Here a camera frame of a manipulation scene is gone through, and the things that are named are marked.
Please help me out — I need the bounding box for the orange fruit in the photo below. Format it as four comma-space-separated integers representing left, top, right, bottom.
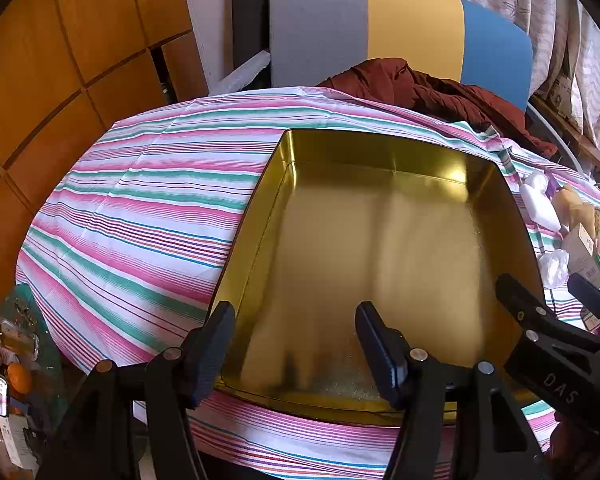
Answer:
6, 362, 33, 396

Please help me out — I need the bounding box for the cardboard box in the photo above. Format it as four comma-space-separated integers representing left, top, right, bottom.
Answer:
545, 55, 581, 121

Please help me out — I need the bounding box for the black rolled mat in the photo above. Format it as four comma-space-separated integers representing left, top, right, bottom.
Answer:
231, 0, 272, 91

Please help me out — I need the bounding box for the brown padded jacket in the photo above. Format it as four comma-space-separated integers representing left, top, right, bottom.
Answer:
316, 58, 558, 158

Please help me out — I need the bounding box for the white foam sponge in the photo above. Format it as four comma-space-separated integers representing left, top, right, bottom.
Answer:
520, 182, 563, 233

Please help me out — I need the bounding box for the glass bottle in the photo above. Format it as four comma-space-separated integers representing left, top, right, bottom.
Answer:
0, 310, 41, 361

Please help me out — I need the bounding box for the tan sponge block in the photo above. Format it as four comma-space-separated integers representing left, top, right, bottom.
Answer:
551, 184, 588, 231

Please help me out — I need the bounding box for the grey yellow blue chair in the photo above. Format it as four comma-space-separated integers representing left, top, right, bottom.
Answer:
269, 0, 600, 181

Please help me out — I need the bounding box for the white wrapped roll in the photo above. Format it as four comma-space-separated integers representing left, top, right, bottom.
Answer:
215, 50, 272, 96

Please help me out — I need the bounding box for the small beige carton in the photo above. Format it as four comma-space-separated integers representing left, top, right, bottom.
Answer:
561, 222, 600, 286

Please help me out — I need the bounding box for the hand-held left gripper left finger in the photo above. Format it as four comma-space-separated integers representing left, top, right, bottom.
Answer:
37, 301, 237, 480

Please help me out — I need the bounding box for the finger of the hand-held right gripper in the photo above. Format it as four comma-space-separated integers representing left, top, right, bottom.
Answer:
567, 273, 600, 338
495, 273, 600, 361

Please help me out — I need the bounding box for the gold metal tin box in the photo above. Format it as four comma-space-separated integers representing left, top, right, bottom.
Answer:
207, 129, 548, 428

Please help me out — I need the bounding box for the wooden desk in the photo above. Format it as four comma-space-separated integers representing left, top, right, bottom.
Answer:
530, 95, 600, 186

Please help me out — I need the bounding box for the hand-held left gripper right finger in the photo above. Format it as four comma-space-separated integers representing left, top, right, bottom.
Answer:
355, 301, 551, 480

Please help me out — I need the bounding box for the clear plastic wrap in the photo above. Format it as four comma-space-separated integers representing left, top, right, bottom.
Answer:
537, 247, 571, 288

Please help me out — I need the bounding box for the striped pink green tablecloth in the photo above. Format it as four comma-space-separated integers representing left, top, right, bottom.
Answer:
15, 86, 600, 480

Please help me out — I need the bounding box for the wooden cabinet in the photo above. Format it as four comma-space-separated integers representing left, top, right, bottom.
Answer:
0, 0, 208, 321

